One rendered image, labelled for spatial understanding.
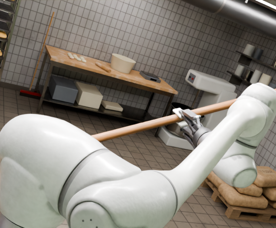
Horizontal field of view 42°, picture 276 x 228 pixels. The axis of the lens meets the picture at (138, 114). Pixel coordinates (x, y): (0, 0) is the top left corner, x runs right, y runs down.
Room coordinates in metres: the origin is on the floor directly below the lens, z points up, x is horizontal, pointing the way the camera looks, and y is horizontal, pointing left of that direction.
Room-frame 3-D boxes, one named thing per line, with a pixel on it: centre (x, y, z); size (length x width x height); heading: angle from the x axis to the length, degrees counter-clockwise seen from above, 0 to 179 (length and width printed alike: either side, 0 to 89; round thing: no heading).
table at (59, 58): (5.94, 0.66, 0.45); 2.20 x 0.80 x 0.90; 117
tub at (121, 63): (6.08, 0.56, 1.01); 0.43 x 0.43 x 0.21
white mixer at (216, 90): (6.29, -0.94, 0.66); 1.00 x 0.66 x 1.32; 117
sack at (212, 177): (4.79, -1.54, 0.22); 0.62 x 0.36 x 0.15; 122
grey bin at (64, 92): (5.62, 1.28, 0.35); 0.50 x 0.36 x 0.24; 26
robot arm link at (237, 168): (0.98, -0.30, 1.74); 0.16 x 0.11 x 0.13; 27
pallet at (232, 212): (4.75, -1.89, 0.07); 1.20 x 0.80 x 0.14; 117
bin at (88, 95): (5.81, 0.91, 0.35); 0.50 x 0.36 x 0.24; 28
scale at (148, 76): (6.30, 0.03, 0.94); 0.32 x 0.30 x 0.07; 27
